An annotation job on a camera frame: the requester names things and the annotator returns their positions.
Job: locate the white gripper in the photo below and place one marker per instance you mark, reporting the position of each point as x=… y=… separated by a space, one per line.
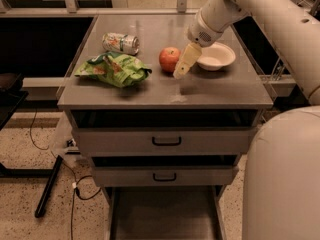
x=202 y=32

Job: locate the red apple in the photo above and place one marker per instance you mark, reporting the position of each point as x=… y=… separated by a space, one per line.
x=168 y=58

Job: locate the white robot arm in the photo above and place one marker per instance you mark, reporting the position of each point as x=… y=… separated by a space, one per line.
x=281 y=189

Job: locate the top grey drawer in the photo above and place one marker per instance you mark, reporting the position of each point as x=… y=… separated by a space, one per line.
x=99 y=143

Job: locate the grey drawer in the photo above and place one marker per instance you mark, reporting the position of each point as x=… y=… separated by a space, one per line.
x=99 y=143
x=186 y=176

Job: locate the grey drawer cabinet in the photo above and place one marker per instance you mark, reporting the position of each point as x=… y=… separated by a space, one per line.
x=233 y=98

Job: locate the middle grey drawer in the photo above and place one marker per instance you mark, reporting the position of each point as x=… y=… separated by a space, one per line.
x=186 y=176

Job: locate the open bottom drawer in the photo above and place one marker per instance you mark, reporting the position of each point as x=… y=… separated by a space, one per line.
x=165 y=213

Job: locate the white paper bowl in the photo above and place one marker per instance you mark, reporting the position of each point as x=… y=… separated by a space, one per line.
x=216 y=56

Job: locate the green chip bag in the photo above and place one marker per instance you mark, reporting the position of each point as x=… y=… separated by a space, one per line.
x=116 y=69

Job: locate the crushed soda can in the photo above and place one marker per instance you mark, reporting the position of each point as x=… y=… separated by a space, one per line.
x=122 y=43

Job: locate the black side table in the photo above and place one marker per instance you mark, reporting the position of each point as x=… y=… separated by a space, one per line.
x=11 y=95

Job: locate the black table leg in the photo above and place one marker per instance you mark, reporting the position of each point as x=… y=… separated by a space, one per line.
x=40 y=210

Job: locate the black top drawer handle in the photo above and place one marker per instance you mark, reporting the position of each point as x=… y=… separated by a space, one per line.
x=166 y=141

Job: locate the black drawer handle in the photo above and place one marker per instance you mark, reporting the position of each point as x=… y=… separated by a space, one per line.
x=164 y=178
x=166 y=141

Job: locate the black middle drawer handle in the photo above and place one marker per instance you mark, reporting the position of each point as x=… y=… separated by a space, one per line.
x=164 y=178

